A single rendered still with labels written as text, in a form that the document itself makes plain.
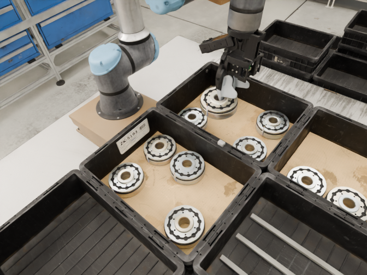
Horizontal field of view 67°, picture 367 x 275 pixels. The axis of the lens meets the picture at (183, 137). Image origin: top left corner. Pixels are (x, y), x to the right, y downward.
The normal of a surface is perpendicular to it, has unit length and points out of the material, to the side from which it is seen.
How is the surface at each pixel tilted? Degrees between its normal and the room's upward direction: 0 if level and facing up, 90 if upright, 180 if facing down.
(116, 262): 0
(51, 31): 90
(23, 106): 0
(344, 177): 0
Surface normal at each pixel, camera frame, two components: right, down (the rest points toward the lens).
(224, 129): -0.07, -0.64
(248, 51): -0.65, 0.52
